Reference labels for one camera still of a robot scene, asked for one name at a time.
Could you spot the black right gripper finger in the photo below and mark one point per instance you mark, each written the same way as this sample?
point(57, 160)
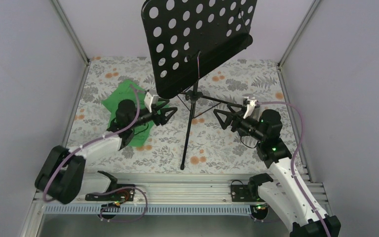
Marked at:
point(227, 119)
point(239, 109)

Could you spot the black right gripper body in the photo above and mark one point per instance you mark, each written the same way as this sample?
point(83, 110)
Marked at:
point(255, 133)

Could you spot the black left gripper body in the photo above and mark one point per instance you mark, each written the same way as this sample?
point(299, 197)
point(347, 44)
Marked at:
point(155, 119)

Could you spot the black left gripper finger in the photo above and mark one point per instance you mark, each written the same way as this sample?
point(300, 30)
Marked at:
point(161, 103)
point(166, 114)

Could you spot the green sheet music page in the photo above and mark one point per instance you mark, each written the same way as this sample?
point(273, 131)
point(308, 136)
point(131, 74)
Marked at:
point(140, 134)
point(124, 91)

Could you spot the black music stand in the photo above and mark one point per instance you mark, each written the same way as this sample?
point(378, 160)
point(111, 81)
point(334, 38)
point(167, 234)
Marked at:
point(188, 39)

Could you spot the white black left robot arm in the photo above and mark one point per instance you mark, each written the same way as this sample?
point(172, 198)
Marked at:
point(62, 176)

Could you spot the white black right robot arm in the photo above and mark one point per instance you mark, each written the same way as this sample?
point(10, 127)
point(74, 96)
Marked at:
point(283, 189)

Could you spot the floral patterned mat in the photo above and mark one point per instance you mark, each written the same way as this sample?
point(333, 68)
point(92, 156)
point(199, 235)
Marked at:
point(201, 145)

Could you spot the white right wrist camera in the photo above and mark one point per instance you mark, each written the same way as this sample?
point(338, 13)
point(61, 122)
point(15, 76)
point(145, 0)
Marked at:
point(251, 106)

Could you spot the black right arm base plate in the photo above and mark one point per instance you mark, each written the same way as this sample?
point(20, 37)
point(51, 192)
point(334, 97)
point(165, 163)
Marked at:
point(241, 193)

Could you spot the aluminium rail frame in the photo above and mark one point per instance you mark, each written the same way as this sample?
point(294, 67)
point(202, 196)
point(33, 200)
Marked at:
point(183, 188)

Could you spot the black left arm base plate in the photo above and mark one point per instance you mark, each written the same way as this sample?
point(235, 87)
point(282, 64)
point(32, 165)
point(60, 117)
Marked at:
point(123, 193)

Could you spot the grey slotted cable duct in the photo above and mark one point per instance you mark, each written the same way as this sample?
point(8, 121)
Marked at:
point(152, 209)

